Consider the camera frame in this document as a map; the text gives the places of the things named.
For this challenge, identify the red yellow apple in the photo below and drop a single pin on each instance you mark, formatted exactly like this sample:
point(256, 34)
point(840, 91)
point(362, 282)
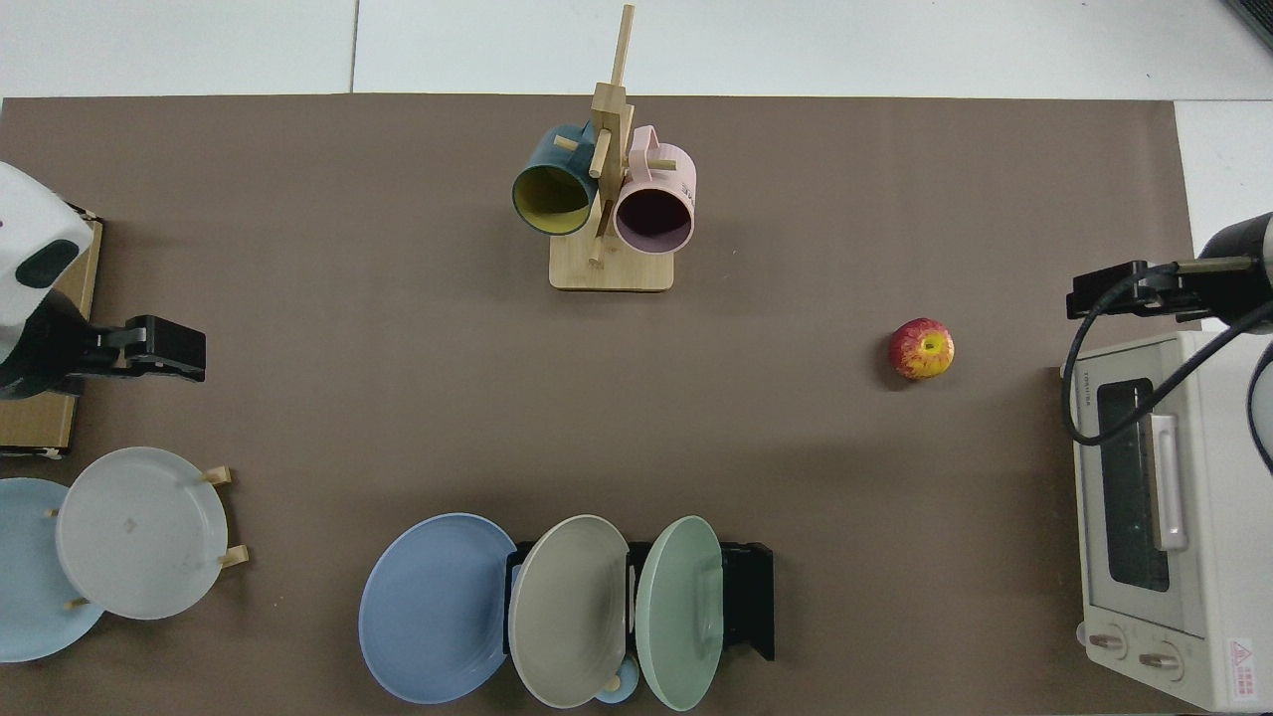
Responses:
point(920, 350)

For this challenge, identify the wooden plate rack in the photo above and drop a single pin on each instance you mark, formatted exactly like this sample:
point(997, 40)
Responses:
point(217, 475)

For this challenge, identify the grey plate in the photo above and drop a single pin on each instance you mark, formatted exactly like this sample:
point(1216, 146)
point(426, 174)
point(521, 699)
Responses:
point(139, 537)

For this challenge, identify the light blue plate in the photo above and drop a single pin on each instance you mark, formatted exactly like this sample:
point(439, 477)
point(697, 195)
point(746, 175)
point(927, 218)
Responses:
point(30, 597)

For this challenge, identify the beige plate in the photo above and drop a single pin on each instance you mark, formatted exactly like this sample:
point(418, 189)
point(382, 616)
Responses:
point(567, 617)

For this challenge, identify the black dish rack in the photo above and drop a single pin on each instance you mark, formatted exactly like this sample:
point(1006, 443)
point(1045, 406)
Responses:
point(746, 597)

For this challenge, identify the pale green plate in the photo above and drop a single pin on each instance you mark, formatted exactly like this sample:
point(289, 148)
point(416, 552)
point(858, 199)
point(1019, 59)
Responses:
point(676, 617)

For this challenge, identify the pale toaster oven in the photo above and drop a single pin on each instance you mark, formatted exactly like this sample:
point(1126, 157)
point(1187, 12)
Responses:
point(1223, 497)

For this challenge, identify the brown table cloth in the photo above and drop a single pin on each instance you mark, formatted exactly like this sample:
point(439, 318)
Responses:
point(398, 348)

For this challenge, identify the dark grey flat device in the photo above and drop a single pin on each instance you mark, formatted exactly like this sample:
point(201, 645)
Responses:
point(1255, 15)

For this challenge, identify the dark teal cup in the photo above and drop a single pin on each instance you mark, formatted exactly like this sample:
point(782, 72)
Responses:
point(537, 154)

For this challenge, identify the wooden cup stand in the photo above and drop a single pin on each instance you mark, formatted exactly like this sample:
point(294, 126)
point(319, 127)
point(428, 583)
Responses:
point(612, 273)

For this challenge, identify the pink cup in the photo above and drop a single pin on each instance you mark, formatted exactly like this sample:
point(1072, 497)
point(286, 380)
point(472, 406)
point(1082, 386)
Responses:
point(676, 174)

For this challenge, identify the small blue round thing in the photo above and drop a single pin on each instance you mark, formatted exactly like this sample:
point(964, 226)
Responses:
point(627, 688)

